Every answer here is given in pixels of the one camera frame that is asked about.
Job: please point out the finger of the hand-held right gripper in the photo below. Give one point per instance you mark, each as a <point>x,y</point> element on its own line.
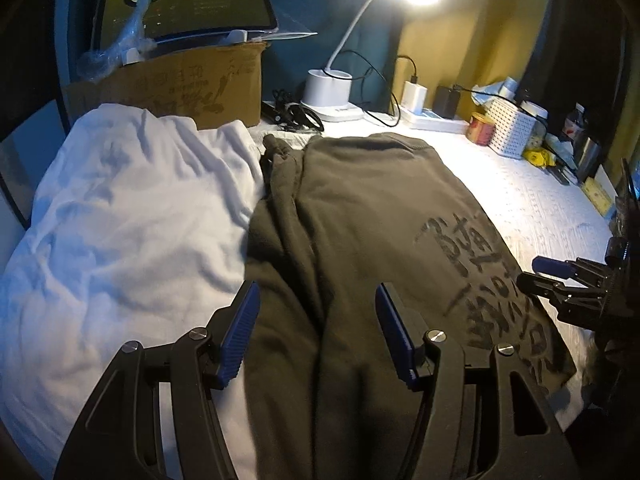
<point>565,300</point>
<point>550,265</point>

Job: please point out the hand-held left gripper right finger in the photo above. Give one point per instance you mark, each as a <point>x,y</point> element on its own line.
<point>395,335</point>

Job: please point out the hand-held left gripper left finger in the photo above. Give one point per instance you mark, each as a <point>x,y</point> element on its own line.
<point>240,330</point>

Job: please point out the brown printed t-shirt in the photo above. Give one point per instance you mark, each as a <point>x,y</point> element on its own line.
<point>360,220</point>

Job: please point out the yellow duck snack bag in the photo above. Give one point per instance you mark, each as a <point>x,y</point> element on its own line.
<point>540,157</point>

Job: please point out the steel tumbler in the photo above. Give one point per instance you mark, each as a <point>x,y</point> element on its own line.
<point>587,157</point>

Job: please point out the clear jar white lid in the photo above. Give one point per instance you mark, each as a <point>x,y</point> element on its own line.
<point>539,130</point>

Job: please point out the clear water bottle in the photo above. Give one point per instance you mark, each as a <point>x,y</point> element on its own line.
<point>575,125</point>

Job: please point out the white perforated basket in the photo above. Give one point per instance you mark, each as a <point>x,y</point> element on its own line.
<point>510,127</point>

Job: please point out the red tin can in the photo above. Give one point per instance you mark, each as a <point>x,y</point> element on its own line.
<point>480,132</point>

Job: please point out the white t-shirt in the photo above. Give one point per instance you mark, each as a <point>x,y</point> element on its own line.
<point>125,210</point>

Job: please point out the white blue bottle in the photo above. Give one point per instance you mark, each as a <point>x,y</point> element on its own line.
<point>510,89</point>

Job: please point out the white power strip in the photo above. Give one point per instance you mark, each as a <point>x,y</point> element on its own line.
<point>435,121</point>

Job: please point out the black charger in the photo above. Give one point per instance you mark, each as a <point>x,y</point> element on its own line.
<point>445,102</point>

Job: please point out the white charger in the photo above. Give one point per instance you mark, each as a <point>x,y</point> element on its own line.
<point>414,97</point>

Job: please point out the yellow curtain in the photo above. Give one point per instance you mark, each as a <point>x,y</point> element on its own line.
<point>475,35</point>

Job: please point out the cardboard box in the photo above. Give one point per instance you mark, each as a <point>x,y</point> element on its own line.
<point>175,85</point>

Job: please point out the white desk lamp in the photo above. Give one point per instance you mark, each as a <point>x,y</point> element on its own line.
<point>327,90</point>

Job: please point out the white papers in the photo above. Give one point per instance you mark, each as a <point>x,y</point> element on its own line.
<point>285,35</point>

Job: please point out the clear plastic wrap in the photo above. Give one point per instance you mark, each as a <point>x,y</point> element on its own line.
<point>135,15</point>

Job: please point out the dark monitor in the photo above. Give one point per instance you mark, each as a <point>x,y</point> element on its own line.
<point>200,0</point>

